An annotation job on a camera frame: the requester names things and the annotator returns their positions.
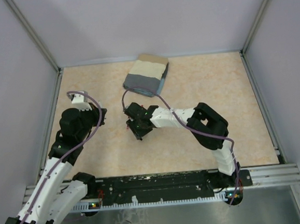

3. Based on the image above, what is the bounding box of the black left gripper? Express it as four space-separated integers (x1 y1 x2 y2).
75 100 108 142

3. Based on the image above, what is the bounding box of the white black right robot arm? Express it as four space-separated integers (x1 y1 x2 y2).
123 102 239 187

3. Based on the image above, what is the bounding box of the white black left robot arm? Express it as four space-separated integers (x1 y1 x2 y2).
5 103 107 224

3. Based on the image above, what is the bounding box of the folded grey beige cloth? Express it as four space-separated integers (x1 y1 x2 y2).
122 54 169 97

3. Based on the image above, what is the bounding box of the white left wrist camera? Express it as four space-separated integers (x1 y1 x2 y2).
67 91 92 112

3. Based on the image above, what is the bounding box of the aluminium frame post left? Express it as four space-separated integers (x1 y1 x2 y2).
3 0 61 73

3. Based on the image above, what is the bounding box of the aluminium frame post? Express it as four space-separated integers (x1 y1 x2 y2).
3 0 61 73
240 0 271 56

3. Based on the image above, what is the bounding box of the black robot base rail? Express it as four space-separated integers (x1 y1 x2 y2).
23 165 253 216

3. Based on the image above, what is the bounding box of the aluminium frame post right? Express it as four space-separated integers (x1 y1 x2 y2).
240 0 271 56

